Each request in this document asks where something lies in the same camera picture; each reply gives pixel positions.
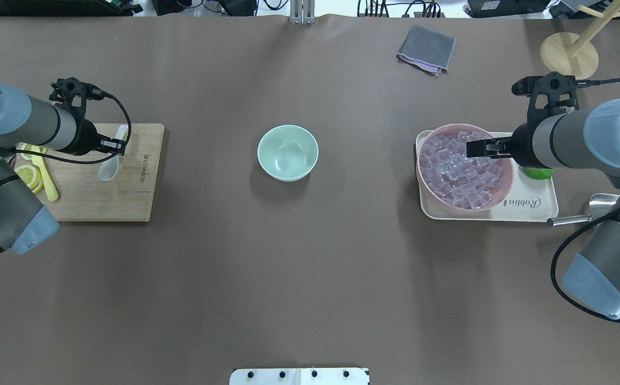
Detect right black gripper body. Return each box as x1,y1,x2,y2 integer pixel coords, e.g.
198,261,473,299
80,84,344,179
509,124,539,168

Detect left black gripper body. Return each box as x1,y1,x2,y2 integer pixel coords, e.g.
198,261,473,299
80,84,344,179
78,120,100,156

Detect white ceramic spoon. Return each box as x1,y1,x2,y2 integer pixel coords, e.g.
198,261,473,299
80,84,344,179
97,125,128,182

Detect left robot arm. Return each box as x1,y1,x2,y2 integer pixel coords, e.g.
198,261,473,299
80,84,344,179
0,78,127,255

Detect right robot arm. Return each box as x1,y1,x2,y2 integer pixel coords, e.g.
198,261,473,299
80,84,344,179
466,98,620,324

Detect pink bowl of ice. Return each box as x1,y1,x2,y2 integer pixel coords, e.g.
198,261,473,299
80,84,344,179
415,124,515,213

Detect metal ice scoop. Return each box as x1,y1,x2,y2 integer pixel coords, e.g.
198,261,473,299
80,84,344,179
546,193,620,227

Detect mint green bowl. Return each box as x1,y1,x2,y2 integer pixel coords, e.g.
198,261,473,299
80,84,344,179
257,125,319,182

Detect green lime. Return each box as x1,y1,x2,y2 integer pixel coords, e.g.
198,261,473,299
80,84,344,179
521,167,554,180

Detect cream serving tray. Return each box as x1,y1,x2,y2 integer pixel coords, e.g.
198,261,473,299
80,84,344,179
415,130,559,222

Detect yellow plastic knife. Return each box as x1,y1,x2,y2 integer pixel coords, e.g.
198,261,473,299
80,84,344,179
30,145,60,202

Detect lemon slice near bun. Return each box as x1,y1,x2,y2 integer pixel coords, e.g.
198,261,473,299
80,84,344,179
17,142,49,162

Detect lemon slice stack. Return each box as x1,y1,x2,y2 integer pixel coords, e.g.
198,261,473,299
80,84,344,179
14,164,43,194

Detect wooden cup tree stand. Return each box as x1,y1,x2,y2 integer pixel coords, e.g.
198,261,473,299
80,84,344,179
539,1,620,80

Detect grey folded cloth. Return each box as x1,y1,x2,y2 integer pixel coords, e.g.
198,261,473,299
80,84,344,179
396,25,457,76

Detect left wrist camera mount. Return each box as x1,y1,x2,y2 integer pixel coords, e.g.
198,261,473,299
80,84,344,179
49,76,110,120

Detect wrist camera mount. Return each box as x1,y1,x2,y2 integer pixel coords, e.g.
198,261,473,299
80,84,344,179
49,76,110,120
511,72,602,128

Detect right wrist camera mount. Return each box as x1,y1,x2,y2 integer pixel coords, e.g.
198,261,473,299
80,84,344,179
511,72,602,128

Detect aluminium frame post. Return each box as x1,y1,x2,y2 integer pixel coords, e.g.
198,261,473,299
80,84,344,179
289,0,316,25

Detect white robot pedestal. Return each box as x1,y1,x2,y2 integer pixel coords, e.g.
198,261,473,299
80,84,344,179
229,366,371,384

